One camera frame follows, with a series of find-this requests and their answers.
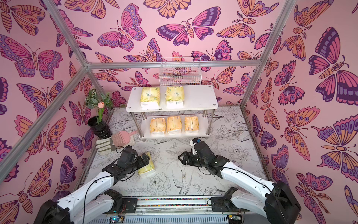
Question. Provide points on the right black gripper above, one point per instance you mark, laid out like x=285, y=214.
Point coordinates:
x=187, y=158

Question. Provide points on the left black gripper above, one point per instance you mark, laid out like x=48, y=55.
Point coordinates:
x=142, y=162

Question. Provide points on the yellow tissue pack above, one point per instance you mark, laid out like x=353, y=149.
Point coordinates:
x=149, y=168
x=175, y=97
x=150, y=98

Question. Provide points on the orange tissue pack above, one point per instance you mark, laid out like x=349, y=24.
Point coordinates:
x=158, y=126
x=191, y=124
x=174, y=125

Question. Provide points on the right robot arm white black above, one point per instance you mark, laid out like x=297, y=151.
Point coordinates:
x=274, y=201

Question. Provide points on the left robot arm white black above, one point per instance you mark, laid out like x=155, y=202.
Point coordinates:
x=95, y=197

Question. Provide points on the white two-tier shelf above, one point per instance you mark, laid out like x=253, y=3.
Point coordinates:
x=199, y=100

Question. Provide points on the pink brush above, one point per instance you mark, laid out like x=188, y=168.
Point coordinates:
x=123, y=139

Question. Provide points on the black vase with plant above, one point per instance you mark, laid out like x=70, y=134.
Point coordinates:
x=100, y=102

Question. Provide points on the white wire basket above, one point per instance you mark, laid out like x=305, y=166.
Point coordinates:
x=180, y=71

